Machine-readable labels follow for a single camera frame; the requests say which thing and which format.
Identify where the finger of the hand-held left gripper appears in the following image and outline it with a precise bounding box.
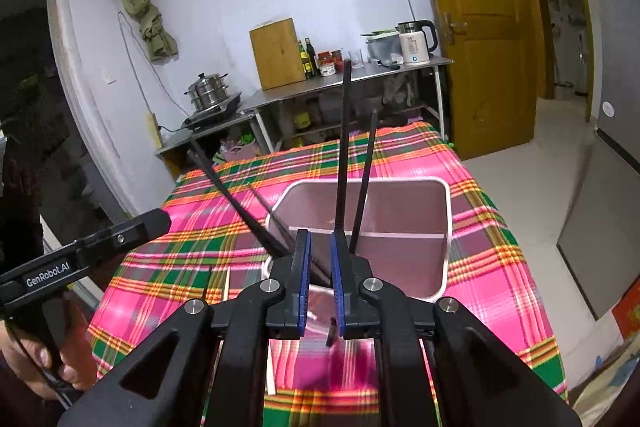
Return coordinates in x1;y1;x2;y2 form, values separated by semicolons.
74;208;172;274

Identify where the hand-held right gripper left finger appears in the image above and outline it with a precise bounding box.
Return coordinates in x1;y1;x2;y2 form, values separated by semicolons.
57;229;312;427

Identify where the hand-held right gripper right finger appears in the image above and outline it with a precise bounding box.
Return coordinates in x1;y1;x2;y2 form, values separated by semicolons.
330;231;583;427

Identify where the pink plastic utensil holder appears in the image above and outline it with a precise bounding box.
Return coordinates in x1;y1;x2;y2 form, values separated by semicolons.
261;178;454;305

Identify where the person's left hand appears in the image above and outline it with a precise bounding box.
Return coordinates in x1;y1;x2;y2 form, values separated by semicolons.
0;302;98;403

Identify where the low metal counter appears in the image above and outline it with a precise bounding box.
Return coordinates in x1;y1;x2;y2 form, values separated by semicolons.
154;109;266;180

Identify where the pink plaid tablecloth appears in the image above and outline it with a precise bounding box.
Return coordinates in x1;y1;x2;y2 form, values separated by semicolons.
86;121;568;427

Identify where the gas stove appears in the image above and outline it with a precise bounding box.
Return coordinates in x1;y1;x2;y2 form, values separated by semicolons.
182;93;244;130

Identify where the steel steamer pot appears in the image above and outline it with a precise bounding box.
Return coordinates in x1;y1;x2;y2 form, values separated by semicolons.
185;73;232;112

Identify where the steel kitchen table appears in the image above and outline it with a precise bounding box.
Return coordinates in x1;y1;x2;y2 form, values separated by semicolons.
243;57;455;155

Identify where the dark sauce bottle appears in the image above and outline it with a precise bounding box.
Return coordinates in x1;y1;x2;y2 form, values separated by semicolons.
305;38;319;78

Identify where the wooden cutting board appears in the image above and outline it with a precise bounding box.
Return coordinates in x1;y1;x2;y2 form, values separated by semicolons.
249;18;307;91

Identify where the white storage box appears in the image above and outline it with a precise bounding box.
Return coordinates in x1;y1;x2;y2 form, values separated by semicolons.
361;29;403;64

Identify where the white electric kettle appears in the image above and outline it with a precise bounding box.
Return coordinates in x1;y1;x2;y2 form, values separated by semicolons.
396;20;439;66

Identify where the yellow wooden door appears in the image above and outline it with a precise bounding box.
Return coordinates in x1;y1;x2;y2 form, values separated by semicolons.
402;0;548;160

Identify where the grey refrigerator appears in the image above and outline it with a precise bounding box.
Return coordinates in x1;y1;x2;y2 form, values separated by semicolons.
556;0;640;320

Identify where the white wall cable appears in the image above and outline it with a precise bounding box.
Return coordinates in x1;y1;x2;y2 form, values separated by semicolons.
118;11;192;131

